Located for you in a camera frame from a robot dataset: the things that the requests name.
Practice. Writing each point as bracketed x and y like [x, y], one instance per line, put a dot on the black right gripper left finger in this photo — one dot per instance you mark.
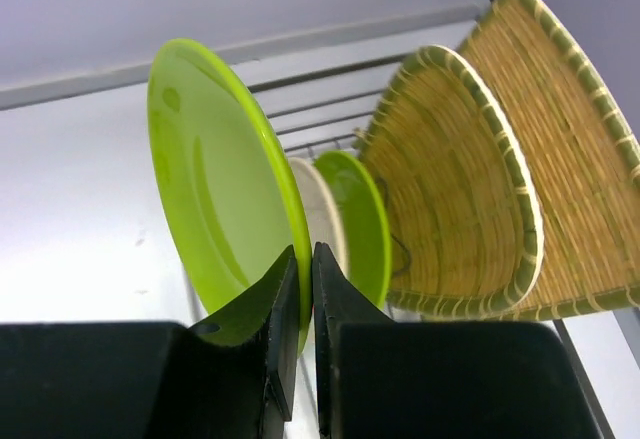
[254, 339]

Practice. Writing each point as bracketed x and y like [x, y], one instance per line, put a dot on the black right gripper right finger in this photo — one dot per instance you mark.
[355, 358]

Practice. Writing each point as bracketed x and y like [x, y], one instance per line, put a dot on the small green plate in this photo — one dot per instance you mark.
[365, 223]

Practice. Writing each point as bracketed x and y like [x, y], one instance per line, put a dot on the cream plate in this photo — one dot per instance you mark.
[322, 214]

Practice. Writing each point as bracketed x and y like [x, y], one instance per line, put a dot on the small woven bamboo tray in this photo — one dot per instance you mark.
[459, 195]

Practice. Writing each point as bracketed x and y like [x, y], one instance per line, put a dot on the large green plate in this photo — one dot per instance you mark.
[227, 190]

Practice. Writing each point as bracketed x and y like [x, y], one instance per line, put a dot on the large woven bamboo tray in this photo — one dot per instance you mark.
[581, 152]

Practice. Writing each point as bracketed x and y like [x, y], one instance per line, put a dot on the black wire dish rack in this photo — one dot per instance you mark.
[316, 98]

